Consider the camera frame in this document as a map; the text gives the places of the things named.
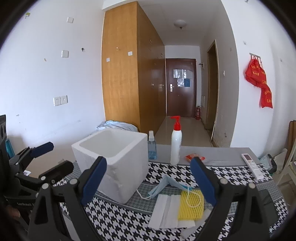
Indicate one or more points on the houndstooth table mat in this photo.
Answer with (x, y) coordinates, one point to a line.
(129, 221)

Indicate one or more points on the blue spray bottle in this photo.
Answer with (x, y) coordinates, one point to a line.
(152, 147)

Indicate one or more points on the side door frame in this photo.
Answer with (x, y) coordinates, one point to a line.
(213, 89)

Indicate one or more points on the wooden wardrobe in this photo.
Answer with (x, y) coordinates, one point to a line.
(133, 68)

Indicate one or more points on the red hanging bags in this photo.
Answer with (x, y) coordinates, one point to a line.
(256, 75)

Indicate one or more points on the light blue bedding bundle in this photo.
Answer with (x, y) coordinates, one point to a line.
(117, 125)

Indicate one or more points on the white tissue stack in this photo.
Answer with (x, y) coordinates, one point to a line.
(165, 214)

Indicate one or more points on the red fire extinguisher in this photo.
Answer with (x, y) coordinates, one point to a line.
(198, 113)

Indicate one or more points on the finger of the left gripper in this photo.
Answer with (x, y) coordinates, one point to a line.
(28, 154)
(58, 172)

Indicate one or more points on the ceiling lamp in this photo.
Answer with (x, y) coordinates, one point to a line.
(180, 24)

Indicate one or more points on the red snack packet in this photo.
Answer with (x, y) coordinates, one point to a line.
(190, 157)

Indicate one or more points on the left hand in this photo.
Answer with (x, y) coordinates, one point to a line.
(14, 213)

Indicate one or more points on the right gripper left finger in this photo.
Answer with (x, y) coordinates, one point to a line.
(47, 222)

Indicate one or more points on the dark brown entrance door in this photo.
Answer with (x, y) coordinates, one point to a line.
(181, 87)

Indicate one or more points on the white red pump bottle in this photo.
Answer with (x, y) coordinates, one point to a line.
(176, 141)

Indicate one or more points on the white styrofoam box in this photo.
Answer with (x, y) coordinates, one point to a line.
(126, 155)

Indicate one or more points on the double wall socket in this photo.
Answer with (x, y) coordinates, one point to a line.
(60, 100)

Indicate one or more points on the yellow foam net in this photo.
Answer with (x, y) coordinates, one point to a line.
(191, 205)

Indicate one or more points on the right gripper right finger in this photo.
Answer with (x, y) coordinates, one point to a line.
(250, 221)

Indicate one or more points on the white remote control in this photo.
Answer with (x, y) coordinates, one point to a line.
(253, 167)

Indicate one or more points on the black smartphone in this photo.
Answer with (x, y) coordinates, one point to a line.
(269, 207)

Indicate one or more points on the white wall switch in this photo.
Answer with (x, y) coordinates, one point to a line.
(64, 53)

